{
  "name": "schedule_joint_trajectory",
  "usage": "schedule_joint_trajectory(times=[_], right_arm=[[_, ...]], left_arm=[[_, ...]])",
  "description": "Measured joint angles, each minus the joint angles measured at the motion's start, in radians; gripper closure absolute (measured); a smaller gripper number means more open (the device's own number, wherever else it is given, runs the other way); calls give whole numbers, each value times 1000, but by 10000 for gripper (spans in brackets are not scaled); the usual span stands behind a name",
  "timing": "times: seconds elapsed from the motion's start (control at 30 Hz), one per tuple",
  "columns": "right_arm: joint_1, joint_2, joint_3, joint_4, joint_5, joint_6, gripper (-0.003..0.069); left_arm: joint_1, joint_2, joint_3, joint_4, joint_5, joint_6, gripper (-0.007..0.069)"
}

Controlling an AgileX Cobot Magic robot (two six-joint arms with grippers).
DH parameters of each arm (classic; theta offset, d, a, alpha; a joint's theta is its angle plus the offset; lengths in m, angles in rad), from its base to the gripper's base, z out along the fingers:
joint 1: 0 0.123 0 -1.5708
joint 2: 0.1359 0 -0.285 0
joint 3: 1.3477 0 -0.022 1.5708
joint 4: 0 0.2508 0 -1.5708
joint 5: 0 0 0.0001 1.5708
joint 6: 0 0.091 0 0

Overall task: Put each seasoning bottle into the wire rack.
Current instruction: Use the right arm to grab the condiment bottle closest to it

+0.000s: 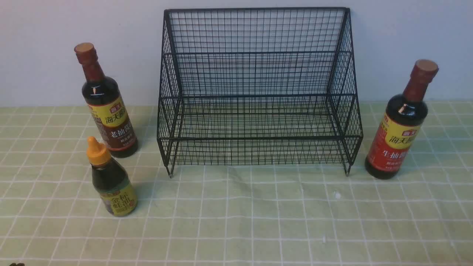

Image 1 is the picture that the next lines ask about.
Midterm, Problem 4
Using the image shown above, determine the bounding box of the small oyster sauce bottle orange cap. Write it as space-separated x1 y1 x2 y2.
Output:
86 136 138 217

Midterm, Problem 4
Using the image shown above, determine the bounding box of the dark soy sauce bottle brown label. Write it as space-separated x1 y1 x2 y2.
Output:
74 42 139 158

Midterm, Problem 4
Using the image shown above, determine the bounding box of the light soy sauce bottle red label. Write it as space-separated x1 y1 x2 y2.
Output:
365 59 439 180

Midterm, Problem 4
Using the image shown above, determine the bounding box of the green checkered tablecloth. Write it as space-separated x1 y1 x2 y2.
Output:
0 101 473 266

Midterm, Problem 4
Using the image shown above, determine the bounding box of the black wire mesh shelf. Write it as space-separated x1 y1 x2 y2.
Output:
157 7 363 176

